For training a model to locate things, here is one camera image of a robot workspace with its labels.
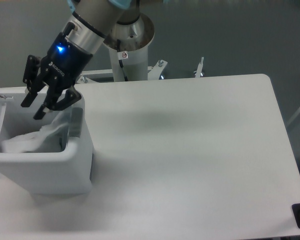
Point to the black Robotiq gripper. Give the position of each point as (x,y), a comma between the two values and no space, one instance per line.
(58,70)

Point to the clear plastic packaging bag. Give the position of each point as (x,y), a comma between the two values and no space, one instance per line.
(48,139)

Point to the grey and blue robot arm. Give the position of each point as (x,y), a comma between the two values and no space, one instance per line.
(92,20)

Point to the white open trash can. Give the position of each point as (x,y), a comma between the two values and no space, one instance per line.
(50,156)

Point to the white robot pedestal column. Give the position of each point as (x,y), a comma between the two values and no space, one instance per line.
(128,49)

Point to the white pedestal base frame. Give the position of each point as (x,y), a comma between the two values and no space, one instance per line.
(157,72)

